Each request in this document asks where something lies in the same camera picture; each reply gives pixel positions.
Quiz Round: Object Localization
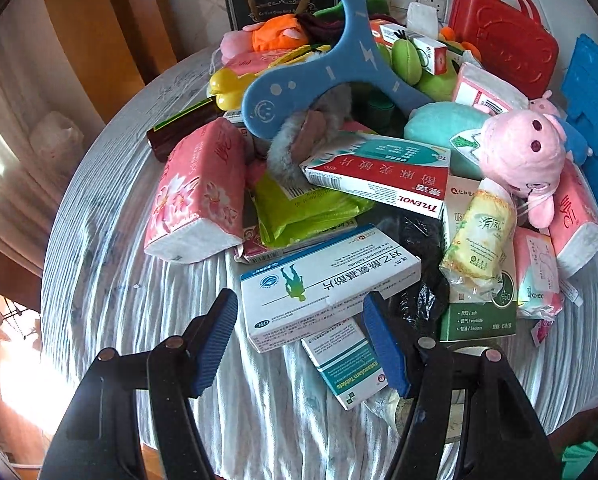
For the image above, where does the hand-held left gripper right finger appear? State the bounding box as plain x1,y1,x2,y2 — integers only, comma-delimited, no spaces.
361,292,564,480

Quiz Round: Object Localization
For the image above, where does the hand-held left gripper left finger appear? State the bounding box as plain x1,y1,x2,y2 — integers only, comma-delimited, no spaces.
39,288,240,480

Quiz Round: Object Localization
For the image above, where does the white blue medicine box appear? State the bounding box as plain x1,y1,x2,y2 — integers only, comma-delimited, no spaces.
240,224,422,356

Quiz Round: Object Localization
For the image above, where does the blue plastic crate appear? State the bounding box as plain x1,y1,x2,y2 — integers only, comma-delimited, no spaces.
561,34,598,252

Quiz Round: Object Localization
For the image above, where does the teal white medicine box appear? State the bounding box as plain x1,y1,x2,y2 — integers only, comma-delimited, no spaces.
301,317,390,412

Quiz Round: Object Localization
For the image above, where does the black plastic bag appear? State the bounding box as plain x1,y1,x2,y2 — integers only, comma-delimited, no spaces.
378,212,453,337

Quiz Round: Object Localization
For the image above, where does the yellow-green tissue pack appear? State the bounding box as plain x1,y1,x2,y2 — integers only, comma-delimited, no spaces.
439,180,518,302

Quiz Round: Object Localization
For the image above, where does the pink flowered tissue pack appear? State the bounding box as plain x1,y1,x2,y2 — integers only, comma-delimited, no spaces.
144,117,250,264

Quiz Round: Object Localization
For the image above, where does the lime green packet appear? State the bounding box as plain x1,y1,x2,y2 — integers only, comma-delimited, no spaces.
253,172,376,249

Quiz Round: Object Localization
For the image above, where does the pink wipes pack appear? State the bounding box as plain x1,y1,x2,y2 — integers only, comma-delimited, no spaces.
511,227,566,322

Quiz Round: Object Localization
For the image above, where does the green red white medicine box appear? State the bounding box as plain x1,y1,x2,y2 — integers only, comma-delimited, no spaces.
301,132,452,221

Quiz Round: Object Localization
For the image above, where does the grey fur scrunchie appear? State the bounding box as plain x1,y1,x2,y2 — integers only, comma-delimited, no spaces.
266,82,356,189

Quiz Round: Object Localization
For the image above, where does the dark brown box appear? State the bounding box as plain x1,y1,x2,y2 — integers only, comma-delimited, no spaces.
146,97,223,162

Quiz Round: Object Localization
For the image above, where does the large pink tissue pack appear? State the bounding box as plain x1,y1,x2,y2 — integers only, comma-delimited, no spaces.
546,160,598,279

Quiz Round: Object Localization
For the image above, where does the teal plush toy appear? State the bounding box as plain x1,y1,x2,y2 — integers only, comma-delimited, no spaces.
404,101,496,182

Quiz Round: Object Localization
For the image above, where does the pink pig plush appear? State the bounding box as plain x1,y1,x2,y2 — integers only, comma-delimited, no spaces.
479,105,570,229

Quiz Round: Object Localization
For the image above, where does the green cloth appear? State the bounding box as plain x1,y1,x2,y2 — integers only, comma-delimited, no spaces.
560,439,598,480

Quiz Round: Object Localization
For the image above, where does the yellow plastic toy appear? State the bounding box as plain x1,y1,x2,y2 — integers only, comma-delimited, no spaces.
208,45,330,112

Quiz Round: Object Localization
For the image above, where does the white plastic bag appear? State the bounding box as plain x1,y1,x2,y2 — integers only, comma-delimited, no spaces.
28,110,86,162

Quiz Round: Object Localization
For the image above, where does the pale floral curtain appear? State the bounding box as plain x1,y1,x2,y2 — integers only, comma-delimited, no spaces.
0,10,110,281

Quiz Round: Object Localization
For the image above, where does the blue-dressed pig plush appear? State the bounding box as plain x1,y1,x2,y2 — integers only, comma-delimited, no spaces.
529,90,593,167

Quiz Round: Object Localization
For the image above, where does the green frog plush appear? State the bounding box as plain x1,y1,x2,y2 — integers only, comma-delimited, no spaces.
391,35,470,104

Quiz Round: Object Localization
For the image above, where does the blue foam boomerang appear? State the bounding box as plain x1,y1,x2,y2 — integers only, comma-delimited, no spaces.
241,0,433,139

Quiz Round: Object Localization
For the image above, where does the small pink plush toy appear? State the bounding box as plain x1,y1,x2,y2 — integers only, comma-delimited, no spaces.
221,30,256,59

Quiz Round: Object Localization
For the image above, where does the yellow orange duck plush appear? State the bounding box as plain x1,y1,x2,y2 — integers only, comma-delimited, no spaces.
439,25,483,62

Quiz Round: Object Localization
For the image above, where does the orange plush toy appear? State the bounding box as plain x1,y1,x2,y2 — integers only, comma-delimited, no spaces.
251,14,310,54

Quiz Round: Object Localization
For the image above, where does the white tissue pack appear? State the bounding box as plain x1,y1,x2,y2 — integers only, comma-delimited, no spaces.
406,2,440,37

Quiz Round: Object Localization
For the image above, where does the red bear-print suitcase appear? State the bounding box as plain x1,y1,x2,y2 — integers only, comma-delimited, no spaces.
446,0,560,102

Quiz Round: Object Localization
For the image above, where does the dark green plush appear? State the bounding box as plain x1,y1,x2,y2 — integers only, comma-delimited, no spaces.
311,0,393,27

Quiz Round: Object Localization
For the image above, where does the black gift box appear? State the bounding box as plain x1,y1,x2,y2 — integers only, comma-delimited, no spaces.
223,0,340,32

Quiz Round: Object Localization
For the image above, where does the wide wooden wall frame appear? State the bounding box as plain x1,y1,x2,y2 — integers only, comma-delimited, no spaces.
38,0,180,92

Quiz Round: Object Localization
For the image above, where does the white wall socket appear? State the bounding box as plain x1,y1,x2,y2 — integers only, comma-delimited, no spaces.
419,0,452,19

